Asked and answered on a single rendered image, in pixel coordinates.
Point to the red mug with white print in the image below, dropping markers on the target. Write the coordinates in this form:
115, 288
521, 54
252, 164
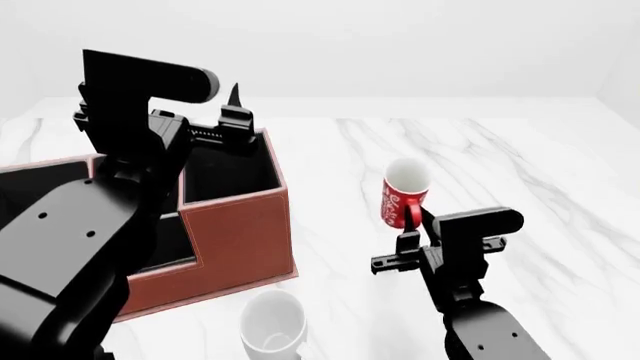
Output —
395, 202

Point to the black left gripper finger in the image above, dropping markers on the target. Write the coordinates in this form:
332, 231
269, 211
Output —
80, 116
237, 127

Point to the brown leather caddy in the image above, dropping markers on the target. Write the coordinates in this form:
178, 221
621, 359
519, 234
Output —
240, 228

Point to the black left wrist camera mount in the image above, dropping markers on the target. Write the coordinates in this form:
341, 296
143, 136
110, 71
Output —
125, 86

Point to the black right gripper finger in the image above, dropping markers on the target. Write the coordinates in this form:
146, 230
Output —
408, 242
431, 227

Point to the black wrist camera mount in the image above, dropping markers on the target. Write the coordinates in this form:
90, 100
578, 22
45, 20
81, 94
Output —
465, 228
125, 86

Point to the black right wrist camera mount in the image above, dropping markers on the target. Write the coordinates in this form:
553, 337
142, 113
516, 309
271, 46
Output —
465, 228

